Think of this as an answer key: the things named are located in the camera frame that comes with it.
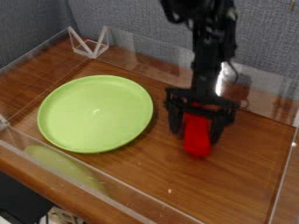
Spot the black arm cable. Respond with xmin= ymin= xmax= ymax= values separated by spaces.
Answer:
xmin=227 ymin=59 xmax=240 ymax=86

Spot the clear acrylic corner bracket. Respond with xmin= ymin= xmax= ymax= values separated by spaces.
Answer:
xmin=68 ymin=26 xmax=109 ymax=59

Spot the clear acrylic enclosure wall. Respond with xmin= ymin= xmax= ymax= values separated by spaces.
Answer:
xmin=0 ymin=28 xmax=299 ymax=224

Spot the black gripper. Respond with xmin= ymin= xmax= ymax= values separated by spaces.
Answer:
xmin=164 ymin=87 xmax=239 ymax=144

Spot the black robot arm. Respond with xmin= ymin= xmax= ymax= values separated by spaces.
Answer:
xmin=160 ymin=0 xmax=239 ymax=144

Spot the green round plate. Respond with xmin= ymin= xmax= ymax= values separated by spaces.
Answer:
xmin=37 ymin=75 xmax=153 ymax=153

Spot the red ridged carrot block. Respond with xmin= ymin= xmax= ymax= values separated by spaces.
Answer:
xmin=183 ymin=112 xmax=211 ymax=158

